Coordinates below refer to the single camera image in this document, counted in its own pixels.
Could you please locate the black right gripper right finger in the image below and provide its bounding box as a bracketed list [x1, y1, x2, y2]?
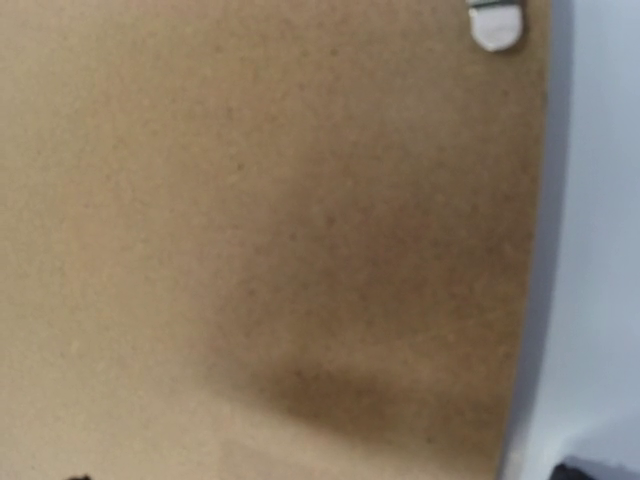
[549, 462, 640, 480]

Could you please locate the brown cardboard backing board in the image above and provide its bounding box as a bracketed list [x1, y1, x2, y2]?
[1, 1, 550, 479]

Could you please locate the cat photo print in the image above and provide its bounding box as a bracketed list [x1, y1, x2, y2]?
[498, 1, 639, 479]

